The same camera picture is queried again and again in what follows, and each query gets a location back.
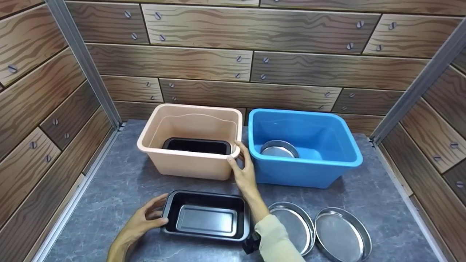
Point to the person's right hand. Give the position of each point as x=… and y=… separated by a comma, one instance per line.
x=247, y=178

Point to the person's left hand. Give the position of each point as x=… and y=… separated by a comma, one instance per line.
x=140, y=223

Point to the black rectangular baking pan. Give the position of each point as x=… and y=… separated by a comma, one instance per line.
x=207, y=219
x=198, y=146

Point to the peach plastic bin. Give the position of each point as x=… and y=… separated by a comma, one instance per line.
x=189, y=165

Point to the person's left forearm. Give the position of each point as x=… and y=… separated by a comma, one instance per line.
x=120, y=251

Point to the person's right forearm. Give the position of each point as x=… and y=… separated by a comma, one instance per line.
x=276, y=236

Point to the round metal pan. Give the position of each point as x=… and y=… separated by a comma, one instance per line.
x=340, y=236
x=293, y=225
x=278, y=150

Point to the blue plastic bin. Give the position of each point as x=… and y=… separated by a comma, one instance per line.
x=309, y=171

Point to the black wrist band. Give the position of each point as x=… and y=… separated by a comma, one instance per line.
x=251, y=243

